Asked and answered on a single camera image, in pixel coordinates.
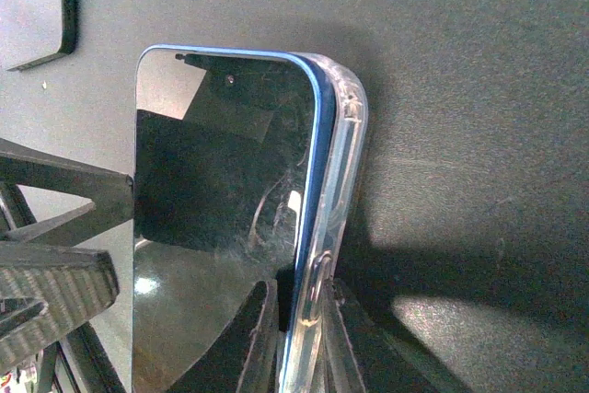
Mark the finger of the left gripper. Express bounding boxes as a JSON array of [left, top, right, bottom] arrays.
[[1, 243, 120, 361], [1, 139, 133, 246]]

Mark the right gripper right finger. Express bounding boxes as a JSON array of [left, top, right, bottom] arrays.
[[321, 279, 470, 392]]

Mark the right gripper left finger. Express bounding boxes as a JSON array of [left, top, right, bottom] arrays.
[[167, 280, 279, 392]]

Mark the blue smartphone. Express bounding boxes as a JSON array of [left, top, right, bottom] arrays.
[[133, 44, 333, 392]]

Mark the beige cased phone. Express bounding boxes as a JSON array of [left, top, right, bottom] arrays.
[[1, 0, 78, 71]]

